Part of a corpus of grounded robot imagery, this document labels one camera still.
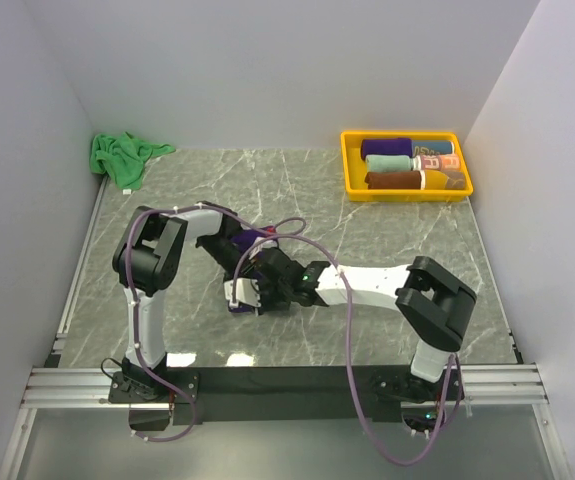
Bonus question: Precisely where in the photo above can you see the rolled mint towel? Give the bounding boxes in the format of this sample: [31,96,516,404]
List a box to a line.
[365,154,414,173]

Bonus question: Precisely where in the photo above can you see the rolled pink printed towel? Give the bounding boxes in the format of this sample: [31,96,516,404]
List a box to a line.
[413,153,461,171]

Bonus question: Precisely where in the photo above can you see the yellow plastic tray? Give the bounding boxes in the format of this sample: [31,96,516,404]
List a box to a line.
[340,130,474,202]

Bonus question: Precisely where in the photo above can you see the rolled brown towel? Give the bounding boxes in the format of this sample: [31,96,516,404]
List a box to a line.
[365,171,423,190]

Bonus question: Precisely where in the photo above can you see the aluminium rail frame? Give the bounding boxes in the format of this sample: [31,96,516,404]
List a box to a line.
[1,180,572,479]

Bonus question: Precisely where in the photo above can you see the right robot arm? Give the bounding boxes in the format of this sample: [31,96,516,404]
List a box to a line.
[251,247,477,399]

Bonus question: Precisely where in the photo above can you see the purple towel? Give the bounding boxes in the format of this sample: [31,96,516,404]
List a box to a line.
[223,225,276,316]
[360,137,413,160]

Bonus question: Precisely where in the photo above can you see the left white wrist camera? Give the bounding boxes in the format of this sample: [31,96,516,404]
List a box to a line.
[250,237,279,257]

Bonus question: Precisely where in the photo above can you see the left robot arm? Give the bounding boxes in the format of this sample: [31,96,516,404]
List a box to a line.
[112,202,273,402]

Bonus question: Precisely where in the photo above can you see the rolled purple towel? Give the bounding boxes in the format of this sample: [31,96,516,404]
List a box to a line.
[360,137,413,160]

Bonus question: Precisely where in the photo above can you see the black base beam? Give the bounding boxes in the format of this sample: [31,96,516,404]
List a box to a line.
[108,365,443,426]

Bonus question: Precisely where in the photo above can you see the green towel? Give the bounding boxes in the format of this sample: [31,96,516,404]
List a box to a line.
[89,132,176,190]

